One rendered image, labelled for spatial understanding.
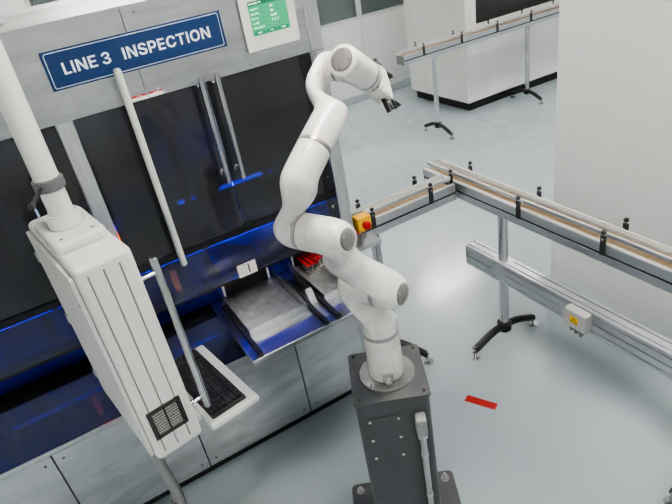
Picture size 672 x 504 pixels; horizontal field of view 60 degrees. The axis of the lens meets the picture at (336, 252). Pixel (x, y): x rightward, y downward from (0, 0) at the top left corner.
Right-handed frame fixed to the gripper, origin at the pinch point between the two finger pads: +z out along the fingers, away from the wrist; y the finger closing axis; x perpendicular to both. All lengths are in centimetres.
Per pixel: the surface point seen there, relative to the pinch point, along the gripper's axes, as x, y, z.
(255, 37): -46, -44, 8
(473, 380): -48, 105, 147
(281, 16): -37, -50, 14
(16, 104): -76, -11, -69
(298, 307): -74, 51, 37
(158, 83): -74, -32, -16
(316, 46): -34, -43, 31
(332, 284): -68, 44, 58
